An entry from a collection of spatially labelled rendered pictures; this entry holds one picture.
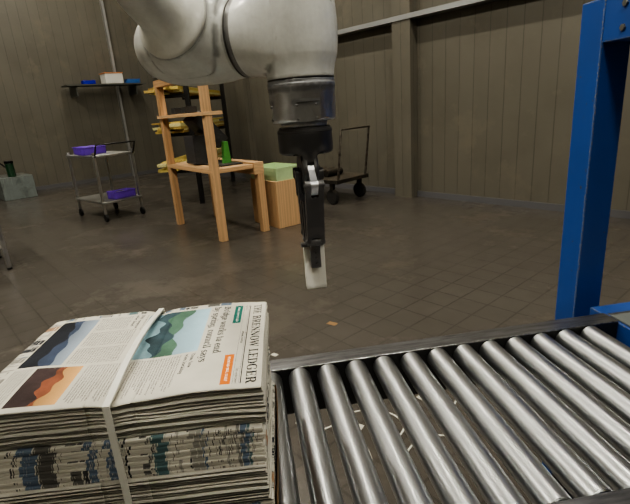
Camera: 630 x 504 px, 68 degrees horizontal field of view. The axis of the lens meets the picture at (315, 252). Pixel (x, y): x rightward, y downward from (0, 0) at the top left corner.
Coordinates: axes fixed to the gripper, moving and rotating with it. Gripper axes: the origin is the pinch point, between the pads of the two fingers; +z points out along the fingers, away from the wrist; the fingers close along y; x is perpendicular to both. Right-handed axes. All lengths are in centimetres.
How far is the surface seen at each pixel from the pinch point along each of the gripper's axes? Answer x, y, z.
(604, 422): 48, 4, 34
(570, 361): 55, -14, 33
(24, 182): -465, -962, 75
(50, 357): -39.9, -0.7, 9.8
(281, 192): 26, -477, 67
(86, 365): -33.9, 2.8, 10.0
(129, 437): -26.7, 13.0, 15.6
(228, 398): -13.8, 14.3, 11.2
